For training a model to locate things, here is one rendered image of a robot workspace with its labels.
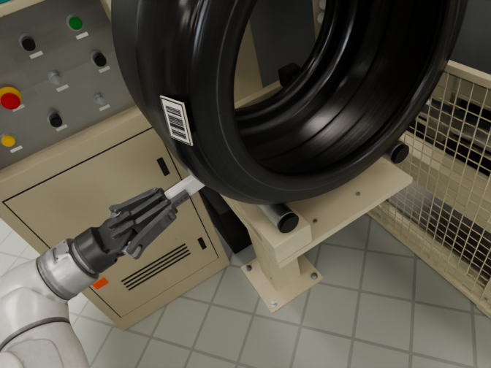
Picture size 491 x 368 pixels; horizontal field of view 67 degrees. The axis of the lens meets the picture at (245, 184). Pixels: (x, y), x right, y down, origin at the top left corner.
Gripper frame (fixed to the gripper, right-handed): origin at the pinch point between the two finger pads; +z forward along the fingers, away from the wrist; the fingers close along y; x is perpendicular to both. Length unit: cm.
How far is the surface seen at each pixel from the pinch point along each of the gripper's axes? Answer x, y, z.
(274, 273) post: 89, 27, 9
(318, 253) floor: 106, 31, 32
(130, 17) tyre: -28.4, 0.8, 6.7
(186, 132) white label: -17.8, -11.4, 4.1
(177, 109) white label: -20.8, -10.7, 4.6
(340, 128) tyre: 13.4, 2.5, 35.4
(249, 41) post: -2.9, 26.3, 31.3
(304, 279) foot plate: 103, 24, 19
